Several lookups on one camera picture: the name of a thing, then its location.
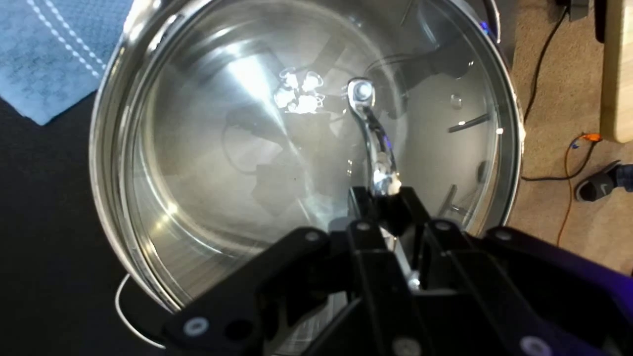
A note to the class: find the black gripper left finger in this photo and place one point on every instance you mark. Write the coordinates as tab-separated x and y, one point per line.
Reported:
389	308

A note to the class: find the glass pot lid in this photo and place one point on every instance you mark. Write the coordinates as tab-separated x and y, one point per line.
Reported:
264	146

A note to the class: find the stainless steel pot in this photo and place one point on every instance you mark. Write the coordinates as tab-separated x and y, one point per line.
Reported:
199	250

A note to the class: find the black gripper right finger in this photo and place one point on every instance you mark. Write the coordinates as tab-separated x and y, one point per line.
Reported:
468	302

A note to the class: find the blue dish towel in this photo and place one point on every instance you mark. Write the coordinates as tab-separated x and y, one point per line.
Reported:
55	53

